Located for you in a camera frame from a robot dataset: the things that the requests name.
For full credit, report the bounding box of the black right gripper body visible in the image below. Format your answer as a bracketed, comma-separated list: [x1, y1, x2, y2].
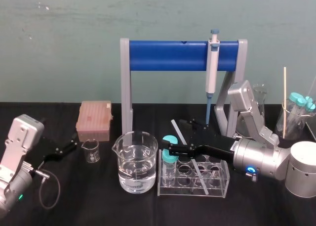
[188, 130, 239, 164]

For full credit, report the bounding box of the glass conical flask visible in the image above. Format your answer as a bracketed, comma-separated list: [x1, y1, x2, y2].
[252, 84, 269, 118]

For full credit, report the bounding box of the thin dark cable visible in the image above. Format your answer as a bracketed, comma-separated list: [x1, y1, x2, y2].
[34, 170, 62, 210]

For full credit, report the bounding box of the clear plastic panel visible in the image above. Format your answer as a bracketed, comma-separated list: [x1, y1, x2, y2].
[305, 75, 316, 139]

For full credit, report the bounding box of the black table cloth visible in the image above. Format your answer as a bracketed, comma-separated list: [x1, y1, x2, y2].
[0, 101, 316, 226]

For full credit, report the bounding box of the clear acrylic tube rack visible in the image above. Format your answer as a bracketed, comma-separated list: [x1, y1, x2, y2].
[157, 148, 231, 198]

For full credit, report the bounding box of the clear tube with teal cap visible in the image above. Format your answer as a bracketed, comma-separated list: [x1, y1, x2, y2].
[161, 149, 179, 187]
[276, 91, 306, 134]
[162, 135, 179, 150]
[304, 95, 316, 118]

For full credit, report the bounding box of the blue and grey pipette stand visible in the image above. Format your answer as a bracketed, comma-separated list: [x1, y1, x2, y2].
[120, 38, 248, 143]

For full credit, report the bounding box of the glass beaker holding tubes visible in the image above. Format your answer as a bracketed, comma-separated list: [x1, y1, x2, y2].
[276, 101, 310, 140]

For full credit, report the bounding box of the pink pipette tip box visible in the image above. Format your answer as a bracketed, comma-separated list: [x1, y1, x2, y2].
[76, 101, 113, 141]

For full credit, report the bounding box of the thin wooden stick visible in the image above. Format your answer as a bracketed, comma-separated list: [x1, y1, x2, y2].
[283, 67, 287, 139]

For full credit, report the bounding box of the small glass beaker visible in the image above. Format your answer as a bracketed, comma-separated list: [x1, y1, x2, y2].
[81, 139, 101, 164]

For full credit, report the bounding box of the large glass beaker with water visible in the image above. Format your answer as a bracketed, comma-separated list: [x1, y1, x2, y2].
[112, 131, 159, 194]

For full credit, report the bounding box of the clear glass stirring rod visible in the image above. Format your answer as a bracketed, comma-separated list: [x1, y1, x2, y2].
[170, 120, 209, 195]

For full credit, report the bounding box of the white and blue pipette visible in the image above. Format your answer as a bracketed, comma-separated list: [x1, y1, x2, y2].
[205, 29, 221, 128]

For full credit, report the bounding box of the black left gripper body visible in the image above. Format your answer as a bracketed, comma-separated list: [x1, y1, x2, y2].
[29, 135, 63, 169]

